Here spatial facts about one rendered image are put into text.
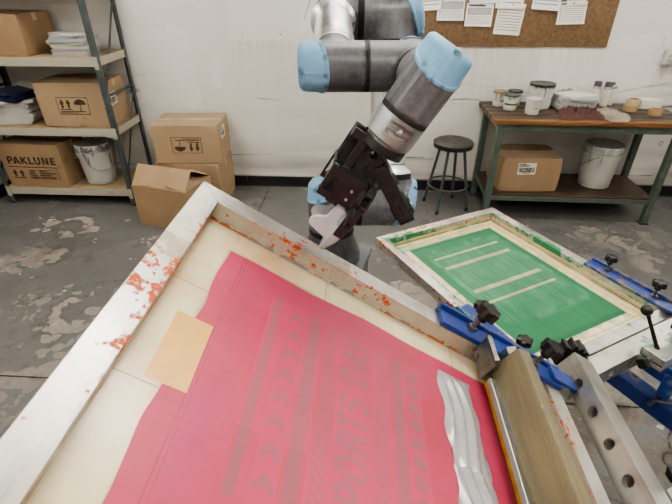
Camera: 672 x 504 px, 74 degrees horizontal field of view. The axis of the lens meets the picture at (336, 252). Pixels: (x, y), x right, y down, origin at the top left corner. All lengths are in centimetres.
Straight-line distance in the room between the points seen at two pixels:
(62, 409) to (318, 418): 28
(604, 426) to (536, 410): 25
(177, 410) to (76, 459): 10
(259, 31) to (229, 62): 38
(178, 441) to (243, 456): 7
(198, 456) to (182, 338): 14
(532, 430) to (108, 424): 56
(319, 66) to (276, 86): 363
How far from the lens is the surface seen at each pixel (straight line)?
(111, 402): 50
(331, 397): 62
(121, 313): 52
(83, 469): 47
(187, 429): 51
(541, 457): 74
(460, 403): 79
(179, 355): 55
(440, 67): 63
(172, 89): 463
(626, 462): 95
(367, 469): 60
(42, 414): 44
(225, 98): 448
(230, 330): 60
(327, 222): 72
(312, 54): 72
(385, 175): 69
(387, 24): 108
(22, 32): 460
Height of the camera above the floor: 185
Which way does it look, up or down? 32 degrees down
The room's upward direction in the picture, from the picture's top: straight up
